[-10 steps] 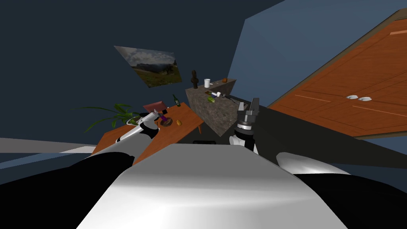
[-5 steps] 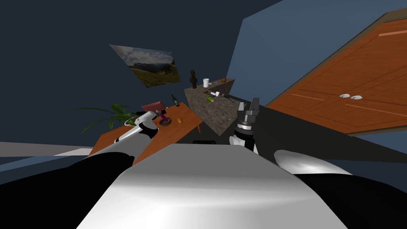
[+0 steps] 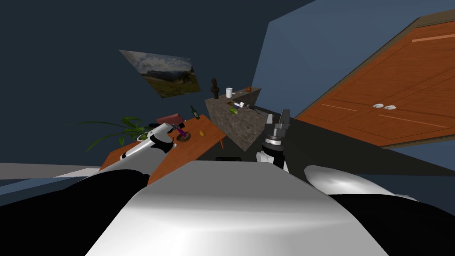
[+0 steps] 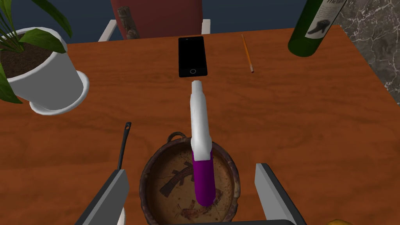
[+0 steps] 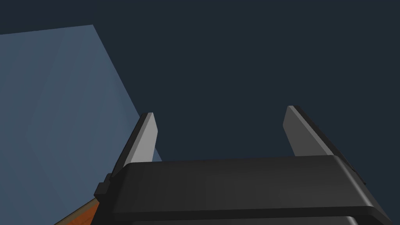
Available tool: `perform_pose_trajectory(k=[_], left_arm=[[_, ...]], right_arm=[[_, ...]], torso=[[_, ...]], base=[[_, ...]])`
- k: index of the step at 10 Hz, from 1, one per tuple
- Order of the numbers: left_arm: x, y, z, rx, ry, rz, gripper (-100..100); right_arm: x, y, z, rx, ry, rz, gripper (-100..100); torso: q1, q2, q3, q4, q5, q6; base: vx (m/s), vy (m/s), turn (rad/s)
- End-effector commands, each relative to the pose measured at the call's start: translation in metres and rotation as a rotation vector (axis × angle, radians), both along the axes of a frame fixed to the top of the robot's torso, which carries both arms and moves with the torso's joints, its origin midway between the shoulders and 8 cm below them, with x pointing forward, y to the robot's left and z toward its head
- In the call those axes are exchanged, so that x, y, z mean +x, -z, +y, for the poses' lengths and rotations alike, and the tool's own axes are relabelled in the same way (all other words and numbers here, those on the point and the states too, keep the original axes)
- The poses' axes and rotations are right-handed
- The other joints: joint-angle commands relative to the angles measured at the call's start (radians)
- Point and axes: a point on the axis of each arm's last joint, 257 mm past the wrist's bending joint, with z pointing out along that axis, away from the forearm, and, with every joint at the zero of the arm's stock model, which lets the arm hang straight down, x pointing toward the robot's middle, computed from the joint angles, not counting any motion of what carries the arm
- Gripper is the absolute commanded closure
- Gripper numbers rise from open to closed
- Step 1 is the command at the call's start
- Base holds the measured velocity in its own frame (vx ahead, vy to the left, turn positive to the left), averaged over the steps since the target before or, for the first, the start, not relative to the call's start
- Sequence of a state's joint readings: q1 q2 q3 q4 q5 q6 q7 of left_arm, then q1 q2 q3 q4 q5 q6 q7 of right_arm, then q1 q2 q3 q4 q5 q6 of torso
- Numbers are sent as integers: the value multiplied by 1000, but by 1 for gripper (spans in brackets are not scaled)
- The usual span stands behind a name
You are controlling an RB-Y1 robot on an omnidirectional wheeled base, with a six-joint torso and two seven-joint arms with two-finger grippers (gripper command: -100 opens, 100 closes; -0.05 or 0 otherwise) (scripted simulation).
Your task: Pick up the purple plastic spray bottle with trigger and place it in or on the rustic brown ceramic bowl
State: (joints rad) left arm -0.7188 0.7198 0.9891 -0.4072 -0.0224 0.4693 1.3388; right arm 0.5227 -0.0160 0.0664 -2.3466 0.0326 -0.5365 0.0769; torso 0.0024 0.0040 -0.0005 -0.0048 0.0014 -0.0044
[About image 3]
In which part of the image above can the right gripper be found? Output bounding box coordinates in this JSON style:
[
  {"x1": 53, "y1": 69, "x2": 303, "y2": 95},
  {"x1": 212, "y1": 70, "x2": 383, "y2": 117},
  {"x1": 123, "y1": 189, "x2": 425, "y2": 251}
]
[{"x1": 264, "y1": 109, "x2": 291, "y2": 138}]

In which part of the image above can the landscape picture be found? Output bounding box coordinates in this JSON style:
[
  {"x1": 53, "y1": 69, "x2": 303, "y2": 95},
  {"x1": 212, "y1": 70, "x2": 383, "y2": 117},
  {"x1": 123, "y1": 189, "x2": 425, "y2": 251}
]
[{"x1": 118, "y1": 49, "x2": 202, "y2": 100}]

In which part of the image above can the grey stone shelf unit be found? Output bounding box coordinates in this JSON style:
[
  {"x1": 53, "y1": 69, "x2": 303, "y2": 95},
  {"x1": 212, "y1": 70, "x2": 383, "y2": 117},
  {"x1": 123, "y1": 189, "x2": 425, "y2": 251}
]
[{"x1": 204, "y1": 77, "x2": 271, "y2": 152}]

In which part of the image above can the orange wooden double door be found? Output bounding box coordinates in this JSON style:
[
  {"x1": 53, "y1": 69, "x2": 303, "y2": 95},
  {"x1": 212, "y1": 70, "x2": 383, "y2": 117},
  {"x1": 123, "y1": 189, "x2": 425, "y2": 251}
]
[{"x1": 295, "y1": 10, "x2": 455, "y2": 149}]

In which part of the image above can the orange wooden table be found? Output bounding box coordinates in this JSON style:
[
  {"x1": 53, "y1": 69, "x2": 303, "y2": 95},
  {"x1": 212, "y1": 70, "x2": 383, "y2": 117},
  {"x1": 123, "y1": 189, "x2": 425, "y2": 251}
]
[{"x1": 99, "y1": 113, "x2": 228, "y2": 186}]

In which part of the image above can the pink box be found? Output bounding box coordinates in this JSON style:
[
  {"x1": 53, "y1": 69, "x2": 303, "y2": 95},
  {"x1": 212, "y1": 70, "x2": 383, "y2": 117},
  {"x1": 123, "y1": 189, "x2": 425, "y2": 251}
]
[{"x1": 156, "y1": 113, "x2": 185, "y2": 126}]

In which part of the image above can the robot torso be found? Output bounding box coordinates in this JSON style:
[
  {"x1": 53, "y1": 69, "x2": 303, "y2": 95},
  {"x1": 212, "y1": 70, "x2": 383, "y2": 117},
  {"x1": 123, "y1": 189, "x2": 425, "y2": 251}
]
[{"x1": 85, "y1": 156, "x2": 390, "y2": 256}]

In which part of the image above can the green potted plant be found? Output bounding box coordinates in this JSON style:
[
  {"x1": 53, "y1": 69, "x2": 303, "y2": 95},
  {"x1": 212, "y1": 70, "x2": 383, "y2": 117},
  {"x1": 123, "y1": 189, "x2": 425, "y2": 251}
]
[{"x1": 67, "y1": 116, "x2": 154, "y2": 152}]

